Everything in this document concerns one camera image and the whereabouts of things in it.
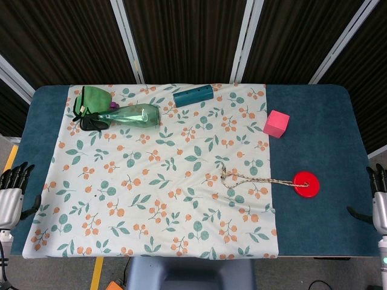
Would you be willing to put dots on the green glass bottle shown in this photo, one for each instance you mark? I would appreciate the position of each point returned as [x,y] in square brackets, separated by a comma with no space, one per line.
[133,116]

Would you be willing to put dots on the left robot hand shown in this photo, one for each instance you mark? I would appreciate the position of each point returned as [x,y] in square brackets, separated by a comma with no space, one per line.
[9,196]

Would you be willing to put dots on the orange object on floor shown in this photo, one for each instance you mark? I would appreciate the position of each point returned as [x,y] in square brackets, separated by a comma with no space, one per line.
[115,285]

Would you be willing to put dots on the blue table mat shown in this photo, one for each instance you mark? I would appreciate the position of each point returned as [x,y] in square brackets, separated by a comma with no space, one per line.
[314,157]

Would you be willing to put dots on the grey partition post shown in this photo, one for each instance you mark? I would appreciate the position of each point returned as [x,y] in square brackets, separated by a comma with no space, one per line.
[243,40]
[128,39]
[343,42]
[15,77]

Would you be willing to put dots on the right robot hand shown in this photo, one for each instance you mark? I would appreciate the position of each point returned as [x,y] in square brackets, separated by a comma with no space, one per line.
[378,202]

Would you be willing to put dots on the floral tablecloth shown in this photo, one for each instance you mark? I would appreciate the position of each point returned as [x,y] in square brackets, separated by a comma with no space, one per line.
[157,172]

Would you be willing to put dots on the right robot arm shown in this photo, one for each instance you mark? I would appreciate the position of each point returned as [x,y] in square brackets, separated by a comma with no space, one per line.
[383,250]

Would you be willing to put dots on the small purple object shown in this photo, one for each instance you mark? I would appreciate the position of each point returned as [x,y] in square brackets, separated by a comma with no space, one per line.
[113,105]

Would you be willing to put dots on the teal cylinder with holes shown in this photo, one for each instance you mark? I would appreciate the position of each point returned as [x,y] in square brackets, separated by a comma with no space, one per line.
[193,95]

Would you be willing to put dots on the pink cube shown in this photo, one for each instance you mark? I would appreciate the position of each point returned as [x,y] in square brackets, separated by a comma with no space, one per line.
[276,124]

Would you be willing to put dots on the yellow floor tape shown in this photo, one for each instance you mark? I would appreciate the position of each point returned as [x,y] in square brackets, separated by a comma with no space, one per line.
[97,273]

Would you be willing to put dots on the red disc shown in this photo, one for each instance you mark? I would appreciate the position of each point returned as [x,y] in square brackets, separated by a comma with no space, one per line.
[306,184]

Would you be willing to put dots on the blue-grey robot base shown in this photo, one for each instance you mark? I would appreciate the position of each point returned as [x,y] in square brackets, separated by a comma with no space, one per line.
[189,273]

